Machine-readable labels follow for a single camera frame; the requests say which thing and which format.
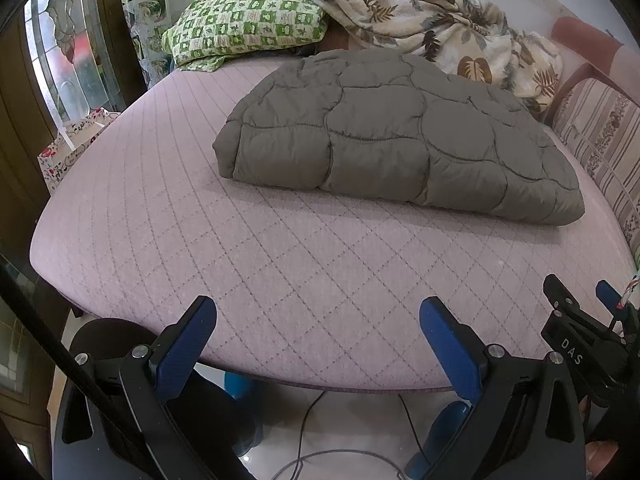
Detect pink padded headboard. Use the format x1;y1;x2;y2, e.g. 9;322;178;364
550;16;640;126

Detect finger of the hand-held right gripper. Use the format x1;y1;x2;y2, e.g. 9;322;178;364
543;273;583;317
595;280;632;333

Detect striped floral bed panel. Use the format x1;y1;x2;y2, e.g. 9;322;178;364
550;77;640;271

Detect wooden door with glass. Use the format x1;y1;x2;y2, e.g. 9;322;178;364
0;0;136;311

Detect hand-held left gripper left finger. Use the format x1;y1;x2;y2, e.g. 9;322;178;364
52;295;251;480

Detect black strap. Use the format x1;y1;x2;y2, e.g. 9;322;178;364
0;260;151;480

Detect red white twisted cord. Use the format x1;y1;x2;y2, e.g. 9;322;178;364
617;270;640;312

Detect leaf print blanket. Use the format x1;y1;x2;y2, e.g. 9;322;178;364
237;0;563;113

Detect grey quilted blanket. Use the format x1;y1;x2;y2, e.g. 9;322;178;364
212;49;586;226

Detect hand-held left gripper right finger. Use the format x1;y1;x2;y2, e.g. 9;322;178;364
415;296;586;480

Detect blue plastic object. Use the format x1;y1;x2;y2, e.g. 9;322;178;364
225;372;261;401
405;400;472;480

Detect floral paper bag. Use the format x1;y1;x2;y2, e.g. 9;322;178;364
37;107;121;193

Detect black floor cable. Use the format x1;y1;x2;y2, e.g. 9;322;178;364
396;394;428;448
272;391;327;480

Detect pink quilted bed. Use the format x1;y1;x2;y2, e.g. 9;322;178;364
30;52;638;391

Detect green checked pillow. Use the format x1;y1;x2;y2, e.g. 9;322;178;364
161;0;331;73

